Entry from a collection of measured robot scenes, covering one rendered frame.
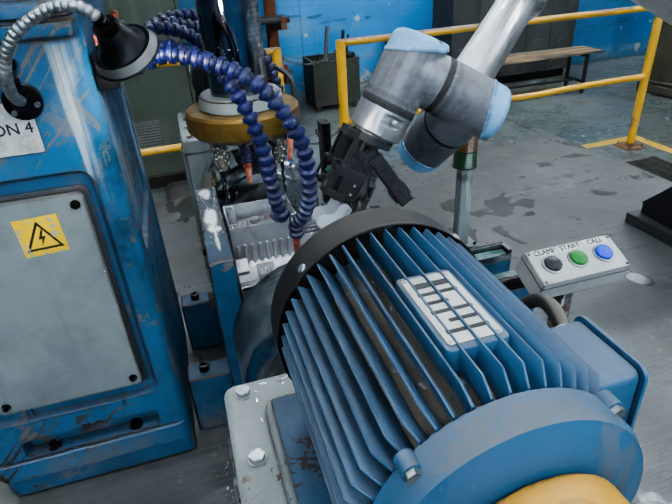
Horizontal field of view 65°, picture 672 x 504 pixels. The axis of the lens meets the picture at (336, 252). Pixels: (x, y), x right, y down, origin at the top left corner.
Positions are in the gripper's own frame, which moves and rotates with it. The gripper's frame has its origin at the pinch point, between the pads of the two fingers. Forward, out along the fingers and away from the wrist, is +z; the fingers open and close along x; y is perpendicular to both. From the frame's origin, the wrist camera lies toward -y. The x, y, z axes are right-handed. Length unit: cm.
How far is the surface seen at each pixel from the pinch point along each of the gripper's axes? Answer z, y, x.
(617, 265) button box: -18.8, -39.9, 20.0
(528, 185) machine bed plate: -18, -89, -62
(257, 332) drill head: 6.0, 16.5, 24.7
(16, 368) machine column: 28, 42, 12
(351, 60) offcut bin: -26, -164, -466
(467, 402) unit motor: -17, 22, 64
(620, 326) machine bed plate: -5, -67, 9
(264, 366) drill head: 6.4, 16.5, 31.0
